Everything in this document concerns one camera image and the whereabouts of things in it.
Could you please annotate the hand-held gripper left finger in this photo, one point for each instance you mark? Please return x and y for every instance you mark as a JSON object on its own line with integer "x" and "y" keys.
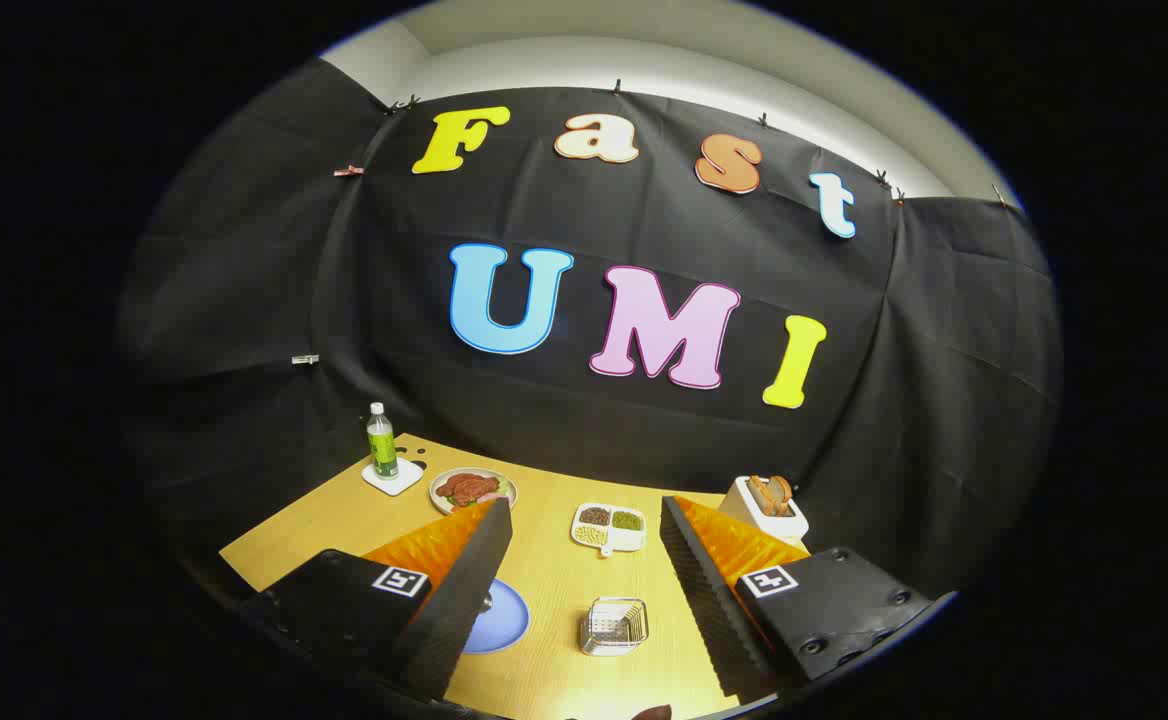
{"x": 464, "y": 600}

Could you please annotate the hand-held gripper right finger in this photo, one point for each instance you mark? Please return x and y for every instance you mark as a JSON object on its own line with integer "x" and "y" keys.
{"x": 709, "y": 600}

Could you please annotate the blue round plate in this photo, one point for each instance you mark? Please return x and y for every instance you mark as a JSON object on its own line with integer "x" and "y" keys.
{"x": 504, "y": 625}

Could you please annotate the white divided bean tray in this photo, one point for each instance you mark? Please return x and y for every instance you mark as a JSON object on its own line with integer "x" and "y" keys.
{"x": 624, "y": 541}

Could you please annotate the white toaster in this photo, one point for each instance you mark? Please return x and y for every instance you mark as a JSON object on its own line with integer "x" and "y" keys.
{"x": 744, "y": 500}

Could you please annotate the white round food plate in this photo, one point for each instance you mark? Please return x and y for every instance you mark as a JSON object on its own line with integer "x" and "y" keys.
{"x": 439, "y": 497}

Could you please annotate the brown steak piece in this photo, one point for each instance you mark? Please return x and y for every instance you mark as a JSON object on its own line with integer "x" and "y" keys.
{"x": 466, "y": 487}

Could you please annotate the toasted bread slice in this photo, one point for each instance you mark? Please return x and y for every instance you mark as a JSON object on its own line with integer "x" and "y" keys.
{"x": 782, "y": 490}
{"x": 760, "y": 496}

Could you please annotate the white square coaster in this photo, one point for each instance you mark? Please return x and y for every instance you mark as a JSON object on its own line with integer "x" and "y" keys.
{"x": 399, "y": 484}

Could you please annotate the green label plastic bottle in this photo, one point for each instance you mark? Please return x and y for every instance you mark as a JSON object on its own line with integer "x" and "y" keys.
{"x": 381, "y": 440}

